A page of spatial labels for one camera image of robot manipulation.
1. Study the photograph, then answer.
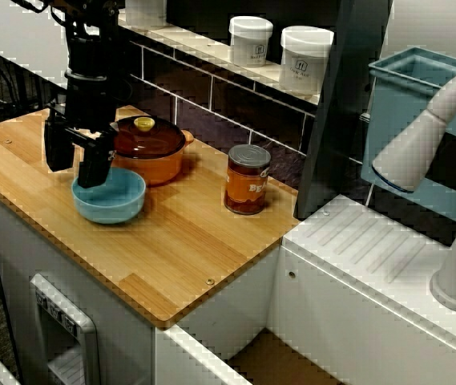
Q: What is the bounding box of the grey toy faucet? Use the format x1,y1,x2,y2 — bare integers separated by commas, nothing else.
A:
371,62,456,314

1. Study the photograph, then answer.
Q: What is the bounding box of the dark grey upright panel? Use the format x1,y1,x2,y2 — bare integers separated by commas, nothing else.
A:
294,0,395,221

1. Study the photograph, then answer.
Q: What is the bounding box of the grey dispenser panel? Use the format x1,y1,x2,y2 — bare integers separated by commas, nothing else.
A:
30,273,101,385

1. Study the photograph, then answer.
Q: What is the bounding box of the black wire mesh fence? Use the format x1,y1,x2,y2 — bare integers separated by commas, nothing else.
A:
0,39,68,129

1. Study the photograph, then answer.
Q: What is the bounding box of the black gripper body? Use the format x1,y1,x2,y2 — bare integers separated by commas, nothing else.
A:
46,78,119,140

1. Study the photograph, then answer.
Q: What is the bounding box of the brown glass lid yellow knob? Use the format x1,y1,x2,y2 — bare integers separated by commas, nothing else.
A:
113,115,188,160

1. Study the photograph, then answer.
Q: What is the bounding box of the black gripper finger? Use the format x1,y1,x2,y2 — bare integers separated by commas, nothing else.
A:
76,133,117,190
44,118,77,174

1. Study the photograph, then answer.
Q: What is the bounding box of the dark tiled backsplash with ledge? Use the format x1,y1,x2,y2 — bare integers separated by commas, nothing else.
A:
117,0,325,189

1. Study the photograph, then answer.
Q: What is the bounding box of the orange two-handled pot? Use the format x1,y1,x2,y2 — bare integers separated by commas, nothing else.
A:
109,130,196,188

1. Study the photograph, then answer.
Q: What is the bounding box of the white plastic lidded jar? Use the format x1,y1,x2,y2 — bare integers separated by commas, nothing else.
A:
228,15,274,67
279,26,335,96

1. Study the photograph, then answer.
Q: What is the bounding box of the light blue bowl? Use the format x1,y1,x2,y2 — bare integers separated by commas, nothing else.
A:
71,167,147,225

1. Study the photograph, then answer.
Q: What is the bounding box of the white sink unit with drainboard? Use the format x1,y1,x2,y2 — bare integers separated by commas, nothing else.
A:
155,195,456,385

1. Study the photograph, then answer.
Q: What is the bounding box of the teal plastic bin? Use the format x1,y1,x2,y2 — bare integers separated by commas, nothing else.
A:
361,47,456,226

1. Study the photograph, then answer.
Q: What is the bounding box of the white toy kitchen cabinet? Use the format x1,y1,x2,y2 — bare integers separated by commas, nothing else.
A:
0,188,160,385

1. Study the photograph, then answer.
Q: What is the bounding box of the orange beans can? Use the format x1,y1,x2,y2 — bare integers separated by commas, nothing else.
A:
223,144,272,216

